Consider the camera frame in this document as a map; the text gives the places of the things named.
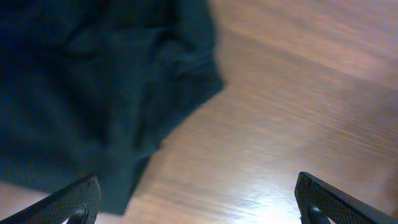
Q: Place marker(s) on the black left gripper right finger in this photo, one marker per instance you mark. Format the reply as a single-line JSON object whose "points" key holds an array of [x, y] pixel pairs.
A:
{"points": [[320, 202]]}

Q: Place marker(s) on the dark green trousers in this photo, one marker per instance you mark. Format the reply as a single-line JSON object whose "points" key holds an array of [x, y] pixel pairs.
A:
{"points": [[94, 86]]}

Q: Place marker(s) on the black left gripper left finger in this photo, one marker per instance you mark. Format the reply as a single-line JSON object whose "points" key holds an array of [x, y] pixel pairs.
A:
{"points": [[77, 203]]}

